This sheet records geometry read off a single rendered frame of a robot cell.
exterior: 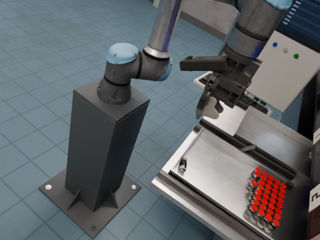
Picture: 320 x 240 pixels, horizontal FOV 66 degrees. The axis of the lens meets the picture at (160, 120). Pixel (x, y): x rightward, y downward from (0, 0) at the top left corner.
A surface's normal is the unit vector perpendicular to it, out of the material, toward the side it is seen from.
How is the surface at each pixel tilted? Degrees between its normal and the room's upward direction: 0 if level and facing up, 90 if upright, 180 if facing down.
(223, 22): 90
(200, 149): 0
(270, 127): 0
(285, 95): 90
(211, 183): 0
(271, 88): 90
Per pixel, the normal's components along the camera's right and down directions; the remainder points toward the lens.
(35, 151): 0.29, -0.72
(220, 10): -0.54, 0.43
